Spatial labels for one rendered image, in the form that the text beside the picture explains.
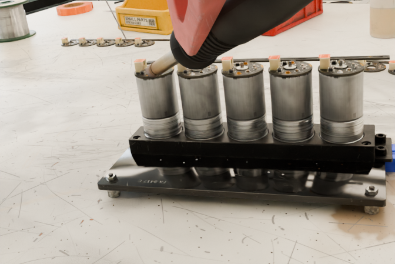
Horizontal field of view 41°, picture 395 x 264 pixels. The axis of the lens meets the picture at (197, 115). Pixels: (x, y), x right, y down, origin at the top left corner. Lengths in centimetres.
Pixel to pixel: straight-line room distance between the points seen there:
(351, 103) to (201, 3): 14
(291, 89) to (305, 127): 3
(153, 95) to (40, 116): 17
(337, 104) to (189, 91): 9
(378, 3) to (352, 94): 29
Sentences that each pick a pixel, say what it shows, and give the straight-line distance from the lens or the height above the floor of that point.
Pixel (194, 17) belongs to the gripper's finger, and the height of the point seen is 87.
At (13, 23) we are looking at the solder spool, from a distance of 80.
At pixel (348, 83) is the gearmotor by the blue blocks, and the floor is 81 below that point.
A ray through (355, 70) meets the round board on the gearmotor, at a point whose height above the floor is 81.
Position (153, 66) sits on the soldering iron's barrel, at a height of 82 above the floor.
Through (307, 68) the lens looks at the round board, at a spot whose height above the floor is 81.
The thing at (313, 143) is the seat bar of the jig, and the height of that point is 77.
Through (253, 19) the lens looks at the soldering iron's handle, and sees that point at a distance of 19.
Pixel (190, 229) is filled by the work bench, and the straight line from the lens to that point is 28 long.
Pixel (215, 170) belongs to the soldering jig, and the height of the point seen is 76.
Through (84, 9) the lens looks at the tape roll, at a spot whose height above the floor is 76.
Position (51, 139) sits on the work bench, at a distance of 42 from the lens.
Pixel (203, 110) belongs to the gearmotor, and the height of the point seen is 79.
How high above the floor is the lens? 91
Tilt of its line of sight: 22 degrees down
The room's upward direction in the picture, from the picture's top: 7 degrees counter-clockwise
